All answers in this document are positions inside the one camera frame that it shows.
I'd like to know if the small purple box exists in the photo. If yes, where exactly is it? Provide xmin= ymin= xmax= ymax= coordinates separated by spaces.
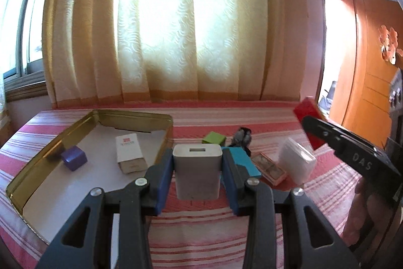
xmin=61 ymin=146 xmax=87 ymax=171

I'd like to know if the gold metal tray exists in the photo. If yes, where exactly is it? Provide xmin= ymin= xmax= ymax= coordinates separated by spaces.
xmin=6 ymin=109 xmax=174 ymax=244

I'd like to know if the black grey crumpled object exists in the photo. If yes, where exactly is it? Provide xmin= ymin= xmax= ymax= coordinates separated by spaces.
xmin=229 ymin=127 xmax=252 ymax=156

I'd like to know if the red snack box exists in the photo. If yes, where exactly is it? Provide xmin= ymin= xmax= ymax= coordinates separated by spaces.
xmin=293 ymin=97 xmax=327 ymax=150

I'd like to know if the window frame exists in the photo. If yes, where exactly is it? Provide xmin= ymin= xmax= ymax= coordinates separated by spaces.
xmin=1 ymin=0 xmax=47 ymax=102

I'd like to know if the cream patterned curtain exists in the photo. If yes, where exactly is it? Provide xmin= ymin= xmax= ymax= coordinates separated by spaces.
xmin=42 ymin=0 xmax=308 ymax=108

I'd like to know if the copper framed card box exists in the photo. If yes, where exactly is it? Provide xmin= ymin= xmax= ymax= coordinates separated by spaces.
xmin=251 ymin=153 xmax=288 ymax=186

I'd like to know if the small green box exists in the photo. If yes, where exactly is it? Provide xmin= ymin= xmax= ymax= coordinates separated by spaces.
xmin=201 ymin=131 xmax=226 ymax=147

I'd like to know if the right hand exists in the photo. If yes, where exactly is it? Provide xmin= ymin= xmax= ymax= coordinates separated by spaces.
xmin=342 ymin=177 xmax=394 ymax=251

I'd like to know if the teal toy building block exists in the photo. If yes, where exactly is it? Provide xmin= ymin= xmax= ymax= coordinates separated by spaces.
xmin=221 ymin=147 xmax=262 ymax=179

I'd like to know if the orange wooden door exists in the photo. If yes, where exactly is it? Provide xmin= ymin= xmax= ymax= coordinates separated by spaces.
xmin=325 ymin=0 xmax=402 ymax=146

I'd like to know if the white cardboard box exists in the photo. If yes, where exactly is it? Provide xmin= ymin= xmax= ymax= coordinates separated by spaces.
xmin=115 ymin=133 xmax=148 ymax=174

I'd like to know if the orange flower decoration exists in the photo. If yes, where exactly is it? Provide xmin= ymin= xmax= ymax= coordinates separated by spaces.
xmin=378 ymin=24 xmax=402 ymax=66

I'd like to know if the clear plastic case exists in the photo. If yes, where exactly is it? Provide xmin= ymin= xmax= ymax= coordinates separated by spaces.
xmin=278 ymin=138 xmax=317 ymax=185

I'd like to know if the white charger adapter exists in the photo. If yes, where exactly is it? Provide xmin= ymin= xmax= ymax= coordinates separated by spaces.
xmin=173 ymin=143 xmax=223 ymax=201

